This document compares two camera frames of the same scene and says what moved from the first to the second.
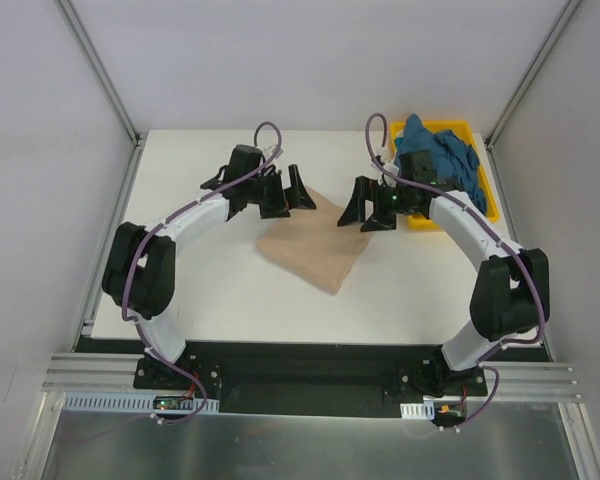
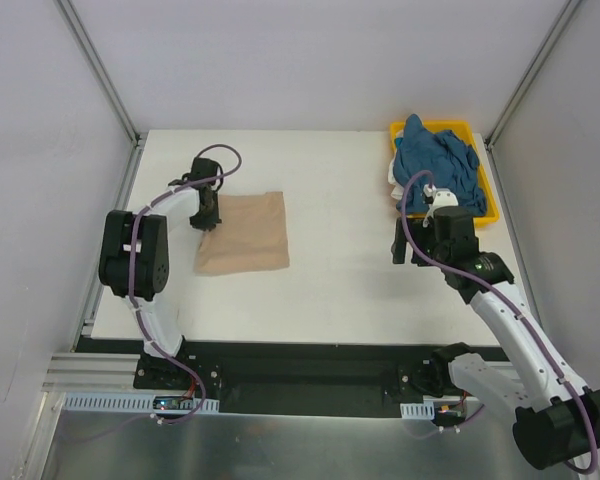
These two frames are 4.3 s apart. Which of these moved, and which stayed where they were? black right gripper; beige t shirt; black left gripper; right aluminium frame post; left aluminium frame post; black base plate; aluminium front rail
Moved: black left gripper; beige t shirt; black right gripper
Stayed: left aluminium frame post; right aluminium frame post; black base plate; aluminium front rail
